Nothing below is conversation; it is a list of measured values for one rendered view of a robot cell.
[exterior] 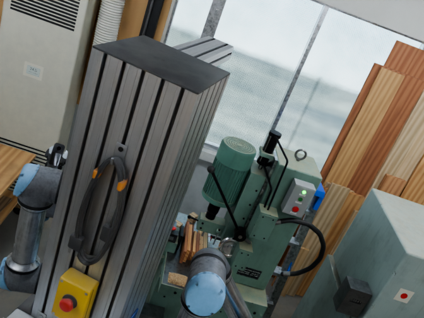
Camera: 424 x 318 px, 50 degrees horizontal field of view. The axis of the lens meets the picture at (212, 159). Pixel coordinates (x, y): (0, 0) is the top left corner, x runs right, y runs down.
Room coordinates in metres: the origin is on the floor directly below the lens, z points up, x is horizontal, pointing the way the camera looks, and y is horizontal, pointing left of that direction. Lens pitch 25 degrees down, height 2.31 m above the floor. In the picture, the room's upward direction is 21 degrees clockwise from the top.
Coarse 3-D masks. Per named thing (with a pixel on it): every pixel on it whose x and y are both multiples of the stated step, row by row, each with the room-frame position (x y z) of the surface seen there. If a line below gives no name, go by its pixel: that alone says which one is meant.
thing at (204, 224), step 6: (204, 216) 1.96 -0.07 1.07; (216, 216) 2.00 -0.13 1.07; (198, 222) 1.93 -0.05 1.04; (204, 222) 1.93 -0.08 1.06; (210, 222) 1.93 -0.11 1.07; (216, 222) 1.95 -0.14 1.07; (222, 222) 1.97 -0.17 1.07; (198, 228) 1.93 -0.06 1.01; (204, 228) 1.93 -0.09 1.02; (210, 228) 1.94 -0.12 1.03; (216, 228) 1.94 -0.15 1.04; (222, 228) 1.95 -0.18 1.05
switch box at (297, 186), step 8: (296, 184) 1.84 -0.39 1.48; (304, 184) 1.87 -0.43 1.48; (312, 184) 1.90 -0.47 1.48; (288, 192) 1.88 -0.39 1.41; (296, 192) 1.84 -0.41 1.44; (312, 192) 1.85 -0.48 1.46; (288, 200) 1.84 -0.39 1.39; (296, 200) 1.84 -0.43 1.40; (304, 200) 1.85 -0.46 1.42; (288, 208) 1.84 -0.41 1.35; (304, 208) 1.85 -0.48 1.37
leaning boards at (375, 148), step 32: (384, 64) 3.29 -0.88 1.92; (416, 64) 3.31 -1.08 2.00; (384, 96) 3.23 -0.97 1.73; (416, 96) 3.29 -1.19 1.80; (352, 128) 3.20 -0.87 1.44; (384, 128) 3.26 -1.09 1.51; (416, 128) 3.26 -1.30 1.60; (352, 160) 3.20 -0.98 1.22; (384, 160) 3.26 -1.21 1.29; (416, 160) 3.29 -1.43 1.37; (352, 192) 3.12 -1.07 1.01; (416, 192) 3.26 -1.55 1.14; (320, 224) 3.04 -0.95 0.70; (288, 288) 2.97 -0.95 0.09
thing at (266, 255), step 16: (288, 160) 1.97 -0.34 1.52; (304, 160) 2.05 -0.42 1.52; (272, 176) 1.91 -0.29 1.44; (288, 176) 1.90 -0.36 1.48; (304, 176) 1.91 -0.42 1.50; (320, 176) 1.93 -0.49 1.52; (272, 192) 1.89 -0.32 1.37; (256, 208) 1.92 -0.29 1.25; (288, 224) 1.91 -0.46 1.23; (256, 240) 1.90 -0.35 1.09; (272, 240) 1.91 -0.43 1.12; (288, 240) 1.92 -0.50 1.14; (256, 256) 1.90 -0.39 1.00; (272, 256) 1.91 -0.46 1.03; (272, 272) 1.92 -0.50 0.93
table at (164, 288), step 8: (184, 216) 2.15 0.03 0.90; (184, 224) 2.08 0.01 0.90; (192, 224) 2.11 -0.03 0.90; (168, 256) 1.77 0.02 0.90; (176, 256) 1.80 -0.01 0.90; (168, 264) 1.72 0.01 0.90; (176, 264) 1.74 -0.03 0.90; (184, 264) 1.76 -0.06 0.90; (168, 272) 1.67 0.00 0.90; (176, 272) 1.69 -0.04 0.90; (184, 272) 1.71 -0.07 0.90; (160, 280) 1.63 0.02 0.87; (160, 288) 1.58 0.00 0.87; (168, 288) 1.58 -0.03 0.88; (176, 288) 1.59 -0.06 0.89; (176, 296) 1.59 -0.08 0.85
